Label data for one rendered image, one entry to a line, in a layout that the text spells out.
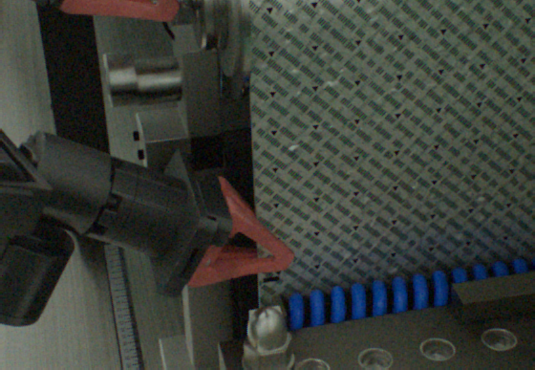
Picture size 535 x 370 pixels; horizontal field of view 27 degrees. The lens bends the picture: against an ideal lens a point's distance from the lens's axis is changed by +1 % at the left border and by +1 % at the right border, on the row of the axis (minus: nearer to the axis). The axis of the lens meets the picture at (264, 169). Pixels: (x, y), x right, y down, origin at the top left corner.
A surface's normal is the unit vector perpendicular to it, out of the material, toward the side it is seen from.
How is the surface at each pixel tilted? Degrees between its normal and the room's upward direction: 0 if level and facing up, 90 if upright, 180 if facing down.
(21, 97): 0
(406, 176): 90
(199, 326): 90
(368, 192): 90
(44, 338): 0
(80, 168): 44
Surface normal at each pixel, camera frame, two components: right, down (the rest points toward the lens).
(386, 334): -0.04, -0.86
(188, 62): 0.22, 0.49
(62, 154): 0.51, -0.49
